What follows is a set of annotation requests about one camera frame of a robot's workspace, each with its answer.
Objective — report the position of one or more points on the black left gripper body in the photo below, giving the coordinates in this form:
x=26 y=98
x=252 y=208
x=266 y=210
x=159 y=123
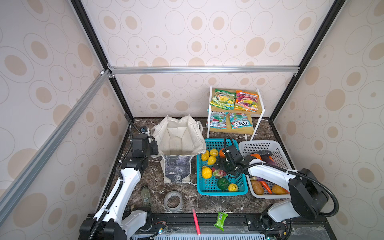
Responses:
x=152 y=148

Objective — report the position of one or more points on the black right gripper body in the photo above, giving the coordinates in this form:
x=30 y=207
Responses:
x=224 y=165

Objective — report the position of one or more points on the pink dragon fruit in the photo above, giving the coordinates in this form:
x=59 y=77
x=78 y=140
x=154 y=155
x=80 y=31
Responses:
x=219 y=173

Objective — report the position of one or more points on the yellow round lemon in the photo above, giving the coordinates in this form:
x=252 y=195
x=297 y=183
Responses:
x=206 y=172

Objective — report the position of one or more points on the white canvas grocery bag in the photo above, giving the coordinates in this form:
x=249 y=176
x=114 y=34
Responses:
x=179 y=140

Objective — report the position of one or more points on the pink orange snack bag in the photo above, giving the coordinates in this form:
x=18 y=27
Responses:
x=246 y=101

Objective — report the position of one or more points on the green yellow snack bag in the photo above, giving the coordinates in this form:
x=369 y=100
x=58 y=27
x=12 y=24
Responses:
x=223 y=99

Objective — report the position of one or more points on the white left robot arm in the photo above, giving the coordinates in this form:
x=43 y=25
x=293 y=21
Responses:
x=109 y=222

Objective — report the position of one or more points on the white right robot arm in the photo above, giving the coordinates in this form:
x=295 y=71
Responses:
x=308 y=197

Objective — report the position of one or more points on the green Fox's candy bag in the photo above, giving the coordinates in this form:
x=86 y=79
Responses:
x=239 y=120

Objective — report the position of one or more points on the red green candy bag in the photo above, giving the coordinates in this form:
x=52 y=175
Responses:
x=218 y=120

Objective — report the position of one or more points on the orange fruit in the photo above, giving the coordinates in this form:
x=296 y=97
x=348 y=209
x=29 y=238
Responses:
x=222 y=154

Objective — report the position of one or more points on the small yellow pear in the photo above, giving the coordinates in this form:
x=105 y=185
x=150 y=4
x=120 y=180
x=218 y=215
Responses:
x=214 y=152

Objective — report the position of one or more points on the green bell pepper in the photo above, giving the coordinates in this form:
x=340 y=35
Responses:
x=223 y=184

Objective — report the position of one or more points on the orange tomato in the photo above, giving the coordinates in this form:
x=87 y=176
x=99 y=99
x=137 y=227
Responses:
x=256 y=156

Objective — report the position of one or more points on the small yellow fruit front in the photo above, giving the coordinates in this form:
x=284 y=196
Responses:
x=233 y=188

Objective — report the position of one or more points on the wrinkled yellow lemon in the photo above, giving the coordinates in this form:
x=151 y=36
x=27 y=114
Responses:
x=205 y=156

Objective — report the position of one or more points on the teal plastic basket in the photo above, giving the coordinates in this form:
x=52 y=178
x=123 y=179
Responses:
x=209 y=184

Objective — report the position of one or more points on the purple eggplant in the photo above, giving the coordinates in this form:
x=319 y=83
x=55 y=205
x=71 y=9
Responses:
x=264 y=153
x=268 y=160

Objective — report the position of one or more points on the brown potato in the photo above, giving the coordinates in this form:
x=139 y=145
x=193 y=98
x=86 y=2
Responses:
x=257 y=187

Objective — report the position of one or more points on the orange carrot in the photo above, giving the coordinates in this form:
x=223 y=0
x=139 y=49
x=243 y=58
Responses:
x=266 y=187

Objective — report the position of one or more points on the yellow orange mango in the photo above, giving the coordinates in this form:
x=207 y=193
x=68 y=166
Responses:
x=278 y=190

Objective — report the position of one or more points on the white wooden two-tier shelf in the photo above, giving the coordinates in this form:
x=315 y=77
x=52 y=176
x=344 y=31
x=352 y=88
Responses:
x=253 y=117

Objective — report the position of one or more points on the small glass spice jar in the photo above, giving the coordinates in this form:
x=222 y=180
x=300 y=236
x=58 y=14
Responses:
x=146 y=196

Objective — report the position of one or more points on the white plastic basket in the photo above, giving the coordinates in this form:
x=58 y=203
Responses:
x=278 y=155

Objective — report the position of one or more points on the clear tape roll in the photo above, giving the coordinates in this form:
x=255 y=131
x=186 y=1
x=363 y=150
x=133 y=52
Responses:
x=173 y=202

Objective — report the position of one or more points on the green wrapped snack packet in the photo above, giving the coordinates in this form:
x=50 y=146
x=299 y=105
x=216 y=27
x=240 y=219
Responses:
x=220 y=220

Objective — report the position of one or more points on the pink pen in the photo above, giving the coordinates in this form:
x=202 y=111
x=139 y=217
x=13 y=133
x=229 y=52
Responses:
x=196 y=222

